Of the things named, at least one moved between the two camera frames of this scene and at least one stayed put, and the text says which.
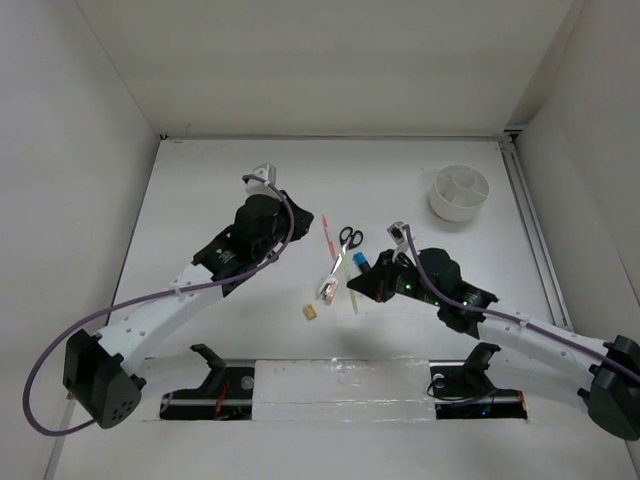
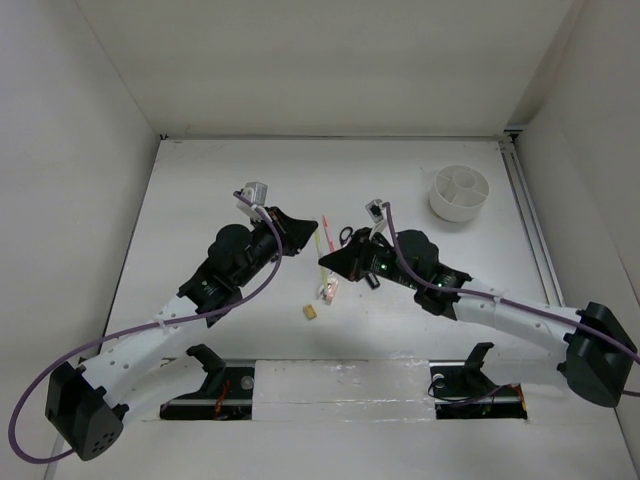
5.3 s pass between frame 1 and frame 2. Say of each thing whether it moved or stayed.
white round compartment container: stayed
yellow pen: moved
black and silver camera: moved
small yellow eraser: stayed
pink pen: stayed
